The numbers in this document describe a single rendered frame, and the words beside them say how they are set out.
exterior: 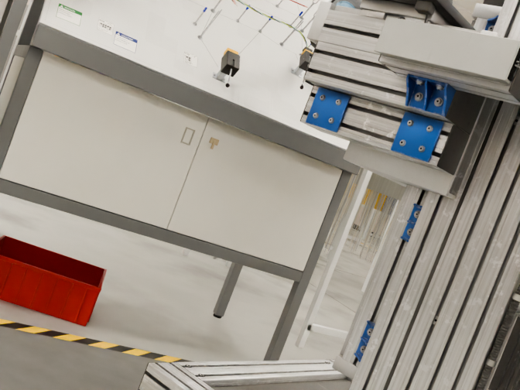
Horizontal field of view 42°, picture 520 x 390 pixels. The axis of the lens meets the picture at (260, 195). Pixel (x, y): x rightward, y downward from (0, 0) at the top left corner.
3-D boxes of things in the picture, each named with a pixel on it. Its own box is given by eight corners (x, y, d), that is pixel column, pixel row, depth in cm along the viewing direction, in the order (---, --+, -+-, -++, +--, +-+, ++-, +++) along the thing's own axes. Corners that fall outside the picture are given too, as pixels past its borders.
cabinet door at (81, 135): (166, 229, 225) (209, 117, 223) (-2, 177, 202) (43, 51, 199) (165, 227, 227) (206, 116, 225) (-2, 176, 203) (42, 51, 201)
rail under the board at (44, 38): (357, 175, 245) (364, 158, 245) (31, 45, 194) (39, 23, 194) (350, 172, 250) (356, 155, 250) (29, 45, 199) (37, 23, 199)
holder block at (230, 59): (210, 96, 218) (226, 77, 211) (213, 68, 225) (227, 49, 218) (223, 101, 220) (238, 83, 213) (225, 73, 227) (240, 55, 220)
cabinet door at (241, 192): (304, 271, 248) (343, 171, 246) (167, 230, 225) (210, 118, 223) (301, 269, 251) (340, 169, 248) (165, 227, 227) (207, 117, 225)
